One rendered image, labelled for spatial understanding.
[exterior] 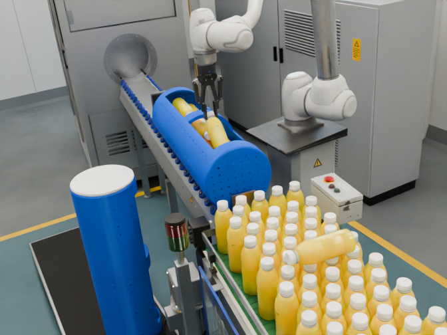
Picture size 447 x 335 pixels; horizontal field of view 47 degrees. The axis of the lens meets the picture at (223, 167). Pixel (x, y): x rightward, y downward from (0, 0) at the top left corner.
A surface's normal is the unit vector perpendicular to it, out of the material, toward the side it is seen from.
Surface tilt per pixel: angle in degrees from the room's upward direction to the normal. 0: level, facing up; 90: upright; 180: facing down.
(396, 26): 90
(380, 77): 90
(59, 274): 0
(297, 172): 90
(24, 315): 0
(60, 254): 0
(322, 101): 91
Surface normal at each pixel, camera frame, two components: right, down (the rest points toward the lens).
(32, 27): 0.48, 0.36
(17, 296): -0.08, -0.89
